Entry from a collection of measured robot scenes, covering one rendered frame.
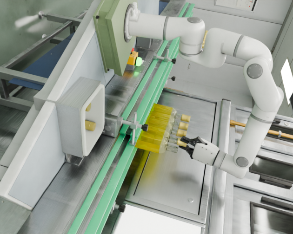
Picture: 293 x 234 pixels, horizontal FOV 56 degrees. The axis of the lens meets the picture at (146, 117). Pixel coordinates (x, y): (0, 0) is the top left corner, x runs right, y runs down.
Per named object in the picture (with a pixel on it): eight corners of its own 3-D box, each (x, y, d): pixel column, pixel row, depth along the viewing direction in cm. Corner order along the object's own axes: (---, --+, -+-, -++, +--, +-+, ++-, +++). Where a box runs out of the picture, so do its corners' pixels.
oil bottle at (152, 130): (123, 135, 128) (167, 147, 125) (123, 126, 125) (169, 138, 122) (127, 127, 133) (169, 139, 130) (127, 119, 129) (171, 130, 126)
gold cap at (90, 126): (84, 128, 108) (95, 131, 107) (81, 128, 105) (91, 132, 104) (86, 119, 108) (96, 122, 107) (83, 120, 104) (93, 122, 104)
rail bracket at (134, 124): (115, 142, 115) (143, 150, 113) (116, 110, 104) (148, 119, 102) (117, 137, 117) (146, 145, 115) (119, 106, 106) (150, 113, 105)
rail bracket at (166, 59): (151, 60, 154) (175, 65, 152) (153, 48, 150) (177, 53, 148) (153, 56, 157) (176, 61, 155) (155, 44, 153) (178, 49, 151)
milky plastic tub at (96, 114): (63, 153, 98) (85, 159, 97) (56, 103, 84) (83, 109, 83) (84, 123, 111) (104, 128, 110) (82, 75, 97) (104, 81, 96)
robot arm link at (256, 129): (252, 109, 111) (234, 152, 120) (248, 118, 100) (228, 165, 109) (273, 117, 108) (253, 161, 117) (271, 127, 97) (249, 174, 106)
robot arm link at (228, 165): (256, 153, 107) (259, 144, 115) (230, 141, 111) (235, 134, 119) (242, 183, 113) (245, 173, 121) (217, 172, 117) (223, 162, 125)
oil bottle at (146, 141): (118, 143, 124) (164, 155, 121) (119, 134, 120) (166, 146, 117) (123, 135, 128) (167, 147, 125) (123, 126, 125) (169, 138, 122)
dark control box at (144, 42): (135, 45, 162) (149, 48, 160) (136, 32, 157) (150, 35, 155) (139, 40, 168) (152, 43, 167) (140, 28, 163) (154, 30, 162)
